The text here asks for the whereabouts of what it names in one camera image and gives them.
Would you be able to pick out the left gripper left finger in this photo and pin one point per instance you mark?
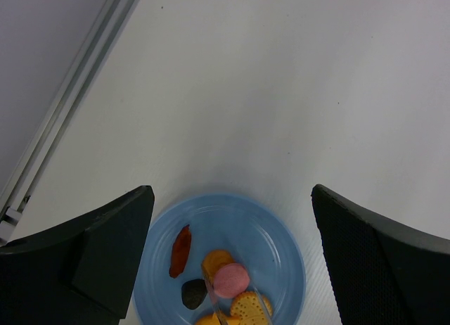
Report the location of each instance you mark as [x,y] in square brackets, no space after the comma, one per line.
[82,271]

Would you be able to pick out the black chocolate piece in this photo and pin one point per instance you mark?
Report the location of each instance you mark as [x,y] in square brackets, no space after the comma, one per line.
[193,293]

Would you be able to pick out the red-brown leaf-shaped food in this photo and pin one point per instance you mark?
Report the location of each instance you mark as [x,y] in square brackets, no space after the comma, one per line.
[180,252]

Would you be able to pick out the blue plate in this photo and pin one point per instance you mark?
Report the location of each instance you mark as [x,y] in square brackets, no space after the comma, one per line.
[201,253]

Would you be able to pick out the pink round cookie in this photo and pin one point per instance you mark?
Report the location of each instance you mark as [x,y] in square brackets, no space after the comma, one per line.
[230,281]

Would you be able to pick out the yellow dotted round biscuit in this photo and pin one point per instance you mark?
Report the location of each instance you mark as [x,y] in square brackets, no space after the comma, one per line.
[247,307]

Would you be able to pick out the orange fish-shaped cookie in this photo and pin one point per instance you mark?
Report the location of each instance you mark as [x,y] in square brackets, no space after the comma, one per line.
[212,319]

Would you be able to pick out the orange round cookie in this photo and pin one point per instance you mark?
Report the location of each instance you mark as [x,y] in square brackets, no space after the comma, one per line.
[214,261]

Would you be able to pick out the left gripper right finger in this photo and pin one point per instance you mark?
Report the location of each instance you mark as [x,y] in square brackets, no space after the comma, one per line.
[381,271]

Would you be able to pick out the metal tongs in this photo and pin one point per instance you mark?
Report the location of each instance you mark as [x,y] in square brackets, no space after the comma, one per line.
[222,306]

